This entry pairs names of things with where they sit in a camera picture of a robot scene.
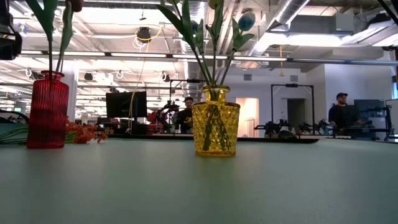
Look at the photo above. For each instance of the red ribbed glass vase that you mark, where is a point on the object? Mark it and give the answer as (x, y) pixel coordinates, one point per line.
(48, 118)

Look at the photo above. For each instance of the orange artificial flower bunch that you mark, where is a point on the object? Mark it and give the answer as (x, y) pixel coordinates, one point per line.
(84, 135)

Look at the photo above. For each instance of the peach yellow artificial tulip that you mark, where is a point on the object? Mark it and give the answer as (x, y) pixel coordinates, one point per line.
(217, 21)
(174, 17)

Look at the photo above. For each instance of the black background robot arm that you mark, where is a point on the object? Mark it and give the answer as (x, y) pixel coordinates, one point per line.
(270, 127)

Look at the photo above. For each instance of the yellow dimpled glass vase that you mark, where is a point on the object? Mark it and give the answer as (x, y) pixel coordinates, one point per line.
(199, 130)

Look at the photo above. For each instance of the black computer monitor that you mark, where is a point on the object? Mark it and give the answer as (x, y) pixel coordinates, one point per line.
(124, 104)

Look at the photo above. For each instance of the long overhead light bar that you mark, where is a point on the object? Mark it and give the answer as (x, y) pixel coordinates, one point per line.
(140, 55)

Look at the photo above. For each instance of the black ceiling device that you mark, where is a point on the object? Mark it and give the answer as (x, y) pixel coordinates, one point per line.
(143, 33)

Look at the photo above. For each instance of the red background machine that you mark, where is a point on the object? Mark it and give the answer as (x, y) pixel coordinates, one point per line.
(154, 119)

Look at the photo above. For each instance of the person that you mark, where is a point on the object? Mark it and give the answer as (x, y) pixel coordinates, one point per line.
(340, 113)
(186, 119)

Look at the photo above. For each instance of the teal table mat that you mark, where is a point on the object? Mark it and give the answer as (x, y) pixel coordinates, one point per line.
(186, 196)

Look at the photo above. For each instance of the dark desk monitor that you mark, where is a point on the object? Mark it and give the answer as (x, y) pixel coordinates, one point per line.
(371, 109)

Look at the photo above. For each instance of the silver round ceiling duct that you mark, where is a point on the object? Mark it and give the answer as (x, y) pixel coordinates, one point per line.
(189, 74)

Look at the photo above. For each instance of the wall vent grille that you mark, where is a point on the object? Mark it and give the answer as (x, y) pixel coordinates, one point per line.
(294, 78)
(247, 77)

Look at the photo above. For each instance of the silver slanted ceiling duct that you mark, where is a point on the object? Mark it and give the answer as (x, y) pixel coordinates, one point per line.
(289, 12)

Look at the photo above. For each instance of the black metal frame stand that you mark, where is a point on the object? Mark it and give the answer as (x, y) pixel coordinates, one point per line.
(292, 85)

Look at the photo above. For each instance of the black metal table frame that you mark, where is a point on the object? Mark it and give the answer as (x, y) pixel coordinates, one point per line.
(295, 140)

